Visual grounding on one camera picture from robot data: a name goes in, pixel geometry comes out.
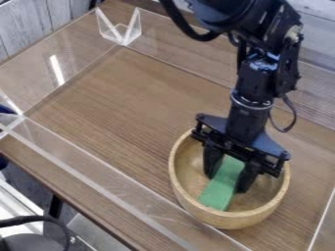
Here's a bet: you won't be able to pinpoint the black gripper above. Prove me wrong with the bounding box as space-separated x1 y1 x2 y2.
191 114 291 193

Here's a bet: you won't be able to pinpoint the green rectangular block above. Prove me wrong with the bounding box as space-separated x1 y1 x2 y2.
198 157 245 211

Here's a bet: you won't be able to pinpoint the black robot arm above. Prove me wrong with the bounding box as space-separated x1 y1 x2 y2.
190 0 303 192

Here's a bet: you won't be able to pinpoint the brown wooden bowl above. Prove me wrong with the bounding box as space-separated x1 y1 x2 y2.
169 130 291 229

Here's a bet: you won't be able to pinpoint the clear acrylic tray walls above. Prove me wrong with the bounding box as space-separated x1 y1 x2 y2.
0 10 335 251

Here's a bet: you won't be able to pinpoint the black table leg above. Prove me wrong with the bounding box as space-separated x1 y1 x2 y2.
48 195 63 219

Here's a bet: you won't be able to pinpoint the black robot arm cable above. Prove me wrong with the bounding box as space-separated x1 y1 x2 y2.
158 0 225 43

